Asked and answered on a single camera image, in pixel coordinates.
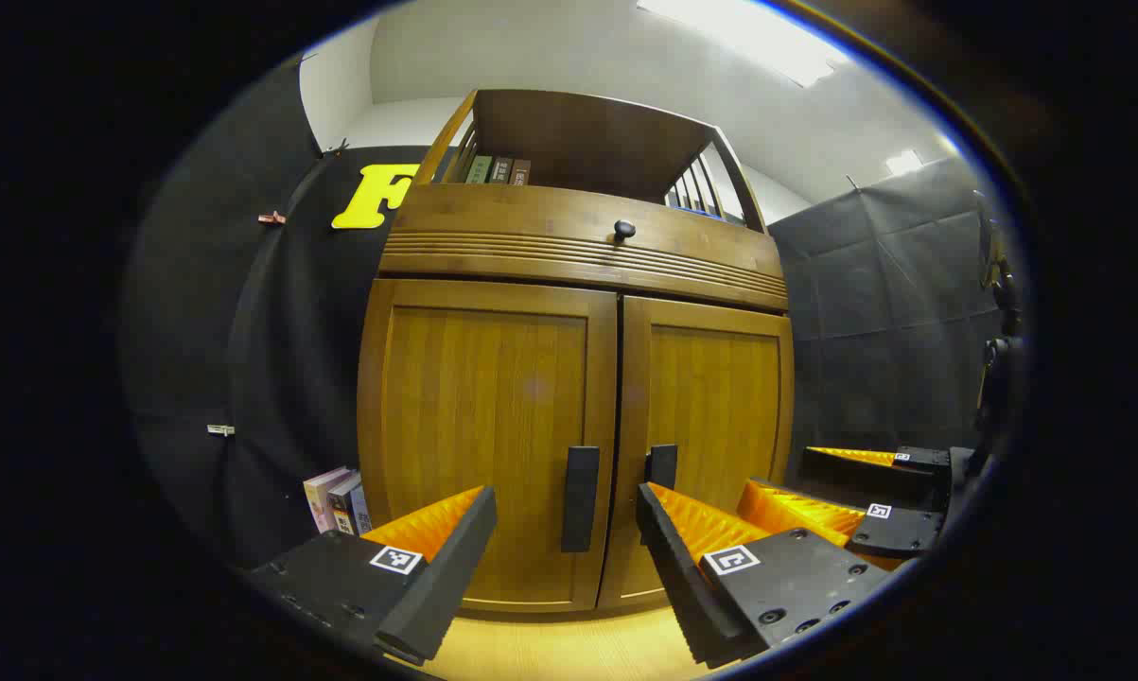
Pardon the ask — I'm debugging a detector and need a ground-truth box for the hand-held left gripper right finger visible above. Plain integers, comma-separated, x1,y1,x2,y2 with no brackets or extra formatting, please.
636,480,896,670

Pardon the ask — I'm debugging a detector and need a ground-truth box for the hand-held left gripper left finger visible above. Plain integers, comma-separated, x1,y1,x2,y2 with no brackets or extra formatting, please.
245,485,499,668

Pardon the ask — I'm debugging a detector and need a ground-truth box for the black door handle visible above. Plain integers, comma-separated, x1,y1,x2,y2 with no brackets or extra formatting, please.
561,445,601,553
644,444,679,495

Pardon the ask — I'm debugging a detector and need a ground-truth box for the wooden shoe cabinet door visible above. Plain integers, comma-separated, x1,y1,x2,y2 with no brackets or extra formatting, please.
599,295,797,611
358,277,619,614

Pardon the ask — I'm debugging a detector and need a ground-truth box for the wooden double-door shoe cabinet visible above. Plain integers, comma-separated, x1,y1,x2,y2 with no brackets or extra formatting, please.
356,88,797,616

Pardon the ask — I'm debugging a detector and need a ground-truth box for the black and white book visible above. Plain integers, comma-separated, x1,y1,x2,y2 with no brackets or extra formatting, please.
327,473,361,537

